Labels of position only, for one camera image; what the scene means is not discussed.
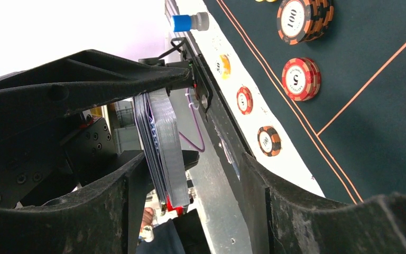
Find green poker table mat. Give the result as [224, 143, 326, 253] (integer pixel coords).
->
[205, 1, 406, 203]

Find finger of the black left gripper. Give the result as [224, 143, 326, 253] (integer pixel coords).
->
[112, 150, 199, 189]

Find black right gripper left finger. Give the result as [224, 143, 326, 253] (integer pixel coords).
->
[0, 151, 150, 253]

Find blue poker chip stack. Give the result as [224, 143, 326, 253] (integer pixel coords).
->
[170, 12, 209, 32]

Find brown poker chip stack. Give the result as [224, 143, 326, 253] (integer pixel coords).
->
[257, 126, 281, 157]

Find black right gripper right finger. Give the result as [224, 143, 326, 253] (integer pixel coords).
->
[239, 153, 406, 253]

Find black mounting rail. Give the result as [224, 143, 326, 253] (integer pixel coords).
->
[164, 37, 253, 253]

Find blue playing card deck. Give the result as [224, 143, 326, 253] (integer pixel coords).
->
[133, 88, 190, 207]

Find yellow poker chip stack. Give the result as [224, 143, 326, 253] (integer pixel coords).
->
[216, 55, 231, 80]

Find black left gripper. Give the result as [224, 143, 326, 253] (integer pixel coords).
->
[0, 50, 192, 208]

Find red poker chip stack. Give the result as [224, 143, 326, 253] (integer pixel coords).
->
[236, 86, 253, 115]

